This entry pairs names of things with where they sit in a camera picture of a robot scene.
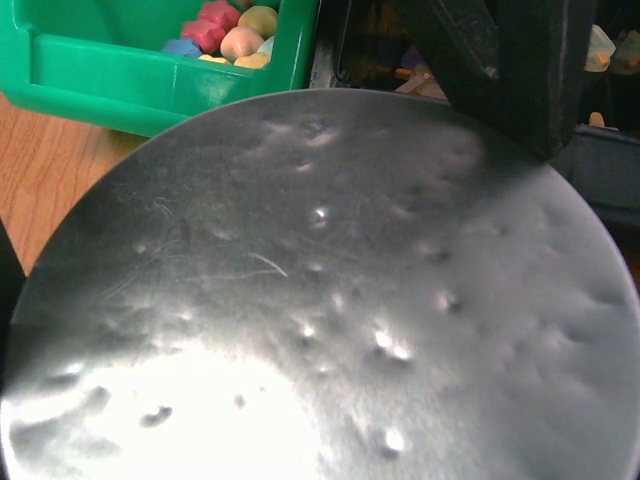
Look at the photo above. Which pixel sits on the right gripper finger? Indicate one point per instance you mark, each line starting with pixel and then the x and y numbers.
pixel 12 279

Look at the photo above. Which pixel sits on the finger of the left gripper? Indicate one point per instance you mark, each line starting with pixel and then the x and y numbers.
pixel 514 65

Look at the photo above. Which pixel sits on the black popsicle candy bin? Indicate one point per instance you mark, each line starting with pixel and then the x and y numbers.
pixel 359 43

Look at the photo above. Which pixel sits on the green plastic bin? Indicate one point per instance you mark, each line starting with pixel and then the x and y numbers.
pixel 101 62

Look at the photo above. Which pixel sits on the metal jar lid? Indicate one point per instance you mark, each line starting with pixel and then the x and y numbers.
pixel 326 284

